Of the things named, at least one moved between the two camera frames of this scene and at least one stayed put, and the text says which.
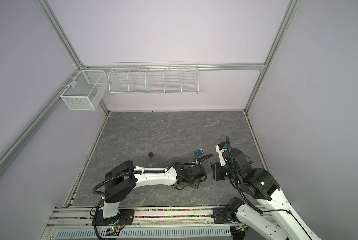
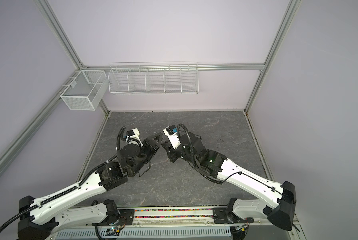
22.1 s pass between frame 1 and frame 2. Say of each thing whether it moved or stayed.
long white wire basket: stayed
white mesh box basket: stayed
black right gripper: moved
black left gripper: moved
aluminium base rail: stayed
